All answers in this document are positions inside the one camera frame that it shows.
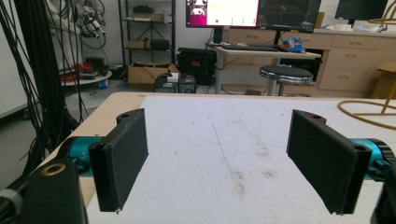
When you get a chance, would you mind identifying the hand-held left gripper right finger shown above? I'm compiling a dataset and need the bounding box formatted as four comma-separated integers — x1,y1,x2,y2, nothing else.
286,109,373,216

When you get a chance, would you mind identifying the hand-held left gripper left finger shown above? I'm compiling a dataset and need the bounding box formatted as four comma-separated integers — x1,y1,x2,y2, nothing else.
88,107,149,215

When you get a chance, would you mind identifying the round white side table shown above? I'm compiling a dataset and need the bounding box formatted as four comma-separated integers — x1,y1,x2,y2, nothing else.
59,70,113,88

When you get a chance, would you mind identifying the open cardboard box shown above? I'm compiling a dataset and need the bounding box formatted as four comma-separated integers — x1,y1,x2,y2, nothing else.
127,62,181,91

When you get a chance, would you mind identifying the black round stool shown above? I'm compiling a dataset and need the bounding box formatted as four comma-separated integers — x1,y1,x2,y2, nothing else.
259,64,314,97

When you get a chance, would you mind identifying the small black computer box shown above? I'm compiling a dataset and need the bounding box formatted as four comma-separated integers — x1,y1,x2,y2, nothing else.
153,72,198,94

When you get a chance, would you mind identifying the cardboard box on floor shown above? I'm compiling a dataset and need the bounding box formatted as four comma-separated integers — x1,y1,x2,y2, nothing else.
371,60,396,101

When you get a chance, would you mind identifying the wooden drawer cabinet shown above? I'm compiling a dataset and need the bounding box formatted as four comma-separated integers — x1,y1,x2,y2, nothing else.
222,28,396,99

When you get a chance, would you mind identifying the blue and red toy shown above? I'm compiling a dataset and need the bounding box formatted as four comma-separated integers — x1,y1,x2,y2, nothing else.
279,36,306,54

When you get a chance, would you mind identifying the wooden desk with metal legs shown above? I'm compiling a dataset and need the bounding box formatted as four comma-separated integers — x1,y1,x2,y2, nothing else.
205,42,322,95

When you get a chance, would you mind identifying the black equipment case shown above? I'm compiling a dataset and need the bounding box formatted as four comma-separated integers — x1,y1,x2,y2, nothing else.
176,47,218,86

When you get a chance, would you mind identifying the black metal shelf rack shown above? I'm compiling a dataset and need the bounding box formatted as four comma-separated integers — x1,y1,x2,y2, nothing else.
117,0,177,73

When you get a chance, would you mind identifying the black keyboard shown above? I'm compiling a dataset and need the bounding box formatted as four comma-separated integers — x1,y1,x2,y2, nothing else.
221,44,282,52

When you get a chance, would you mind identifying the dark screen monitor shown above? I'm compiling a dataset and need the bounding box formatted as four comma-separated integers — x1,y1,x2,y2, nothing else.
257,0,323,45

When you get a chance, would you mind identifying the black monitor on cabinet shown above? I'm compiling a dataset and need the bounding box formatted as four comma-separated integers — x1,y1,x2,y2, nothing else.
334,0,390,25

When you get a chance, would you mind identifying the monitor with bright screen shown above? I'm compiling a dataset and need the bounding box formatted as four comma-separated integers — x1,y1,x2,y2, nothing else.
185,0,261,45

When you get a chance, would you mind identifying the gold wire basket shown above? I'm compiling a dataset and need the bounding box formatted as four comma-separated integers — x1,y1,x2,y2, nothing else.
337,0,396,131

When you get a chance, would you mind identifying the bundle of black cables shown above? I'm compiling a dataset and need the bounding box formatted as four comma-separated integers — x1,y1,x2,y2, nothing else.
0,0,85,175

